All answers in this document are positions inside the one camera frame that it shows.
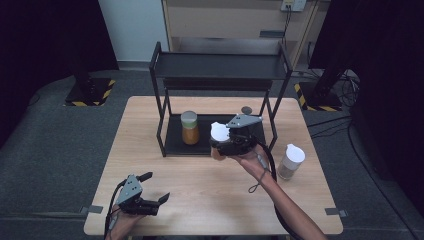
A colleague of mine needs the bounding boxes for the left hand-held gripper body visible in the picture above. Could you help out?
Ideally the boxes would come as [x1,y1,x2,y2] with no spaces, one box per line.
[114,173,160,217]

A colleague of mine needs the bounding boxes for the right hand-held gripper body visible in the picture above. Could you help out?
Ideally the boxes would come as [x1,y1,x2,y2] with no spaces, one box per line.
[218,113,264,157]

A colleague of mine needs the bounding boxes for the brown seasoning jar white flip-lid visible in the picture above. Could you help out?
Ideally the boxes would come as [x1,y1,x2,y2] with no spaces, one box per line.
[210,121,232,162]

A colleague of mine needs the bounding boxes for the orange seasoning jar green-banded lid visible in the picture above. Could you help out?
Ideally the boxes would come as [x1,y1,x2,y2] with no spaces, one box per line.
[180,110,201,146]

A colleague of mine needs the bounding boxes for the black two-tier metal rack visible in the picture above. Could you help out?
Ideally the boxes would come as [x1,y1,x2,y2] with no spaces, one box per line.
[148,41,294,159]

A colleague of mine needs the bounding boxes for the person's right hand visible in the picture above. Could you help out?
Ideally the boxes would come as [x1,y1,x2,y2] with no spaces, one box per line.
[229,143,278,183]

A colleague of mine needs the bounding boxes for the person's left hand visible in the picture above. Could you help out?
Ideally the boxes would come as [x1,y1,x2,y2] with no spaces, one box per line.
[105,205,146,240]

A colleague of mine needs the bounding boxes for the grey tape strip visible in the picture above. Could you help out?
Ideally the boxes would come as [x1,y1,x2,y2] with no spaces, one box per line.
[324,207,348,218]
[79,204,104,215]

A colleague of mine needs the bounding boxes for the grey seasoning jar white flip-lid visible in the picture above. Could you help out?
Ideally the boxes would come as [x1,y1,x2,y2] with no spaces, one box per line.
[277,143,306,181]

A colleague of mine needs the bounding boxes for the black stand with striped base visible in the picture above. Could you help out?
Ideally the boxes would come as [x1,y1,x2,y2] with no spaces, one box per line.
[63,49,116,108]
[293,63,344,112]

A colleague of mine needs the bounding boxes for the grey cabinet label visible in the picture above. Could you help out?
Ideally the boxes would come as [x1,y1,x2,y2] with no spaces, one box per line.
[259,30,285,38]

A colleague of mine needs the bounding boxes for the light wooden cabinet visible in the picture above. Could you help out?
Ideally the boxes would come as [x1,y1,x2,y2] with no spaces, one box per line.
[161,0,323,68]

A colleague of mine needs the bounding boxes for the black curtain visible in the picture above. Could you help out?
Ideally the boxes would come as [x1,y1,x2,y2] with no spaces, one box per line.
[308,0,424,208]
[0,0,120,148]

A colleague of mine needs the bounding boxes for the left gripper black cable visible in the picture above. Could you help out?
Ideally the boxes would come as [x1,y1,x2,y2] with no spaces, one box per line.
[103,181,129,240]

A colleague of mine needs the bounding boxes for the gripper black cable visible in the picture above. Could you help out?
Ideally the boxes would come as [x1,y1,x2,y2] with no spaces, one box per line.
[103,181,129,240]
[251,134,301,240]

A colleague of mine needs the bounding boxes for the grey wrist lanyard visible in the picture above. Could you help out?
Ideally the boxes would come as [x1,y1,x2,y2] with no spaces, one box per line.
[247,151,271,194]

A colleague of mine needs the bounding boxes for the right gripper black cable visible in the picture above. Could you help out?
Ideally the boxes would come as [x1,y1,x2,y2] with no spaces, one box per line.
[251,134,301,240]

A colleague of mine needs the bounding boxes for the black floor cable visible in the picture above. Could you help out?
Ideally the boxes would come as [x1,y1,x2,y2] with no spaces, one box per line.
[306,114,355,139]

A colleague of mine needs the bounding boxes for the tangled black floor cables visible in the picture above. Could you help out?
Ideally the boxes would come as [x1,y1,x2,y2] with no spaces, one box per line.
[333,70,362,108]

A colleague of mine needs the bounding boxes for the black outlet cable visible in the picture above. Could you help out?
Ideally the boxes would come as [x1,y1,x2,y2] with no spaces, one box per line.
[281,5,293,46]

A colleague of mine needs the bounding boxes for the white wall power outlet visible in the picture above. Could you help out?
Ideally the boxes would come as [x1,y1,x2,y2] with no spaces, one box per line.
[280,0,308,13]

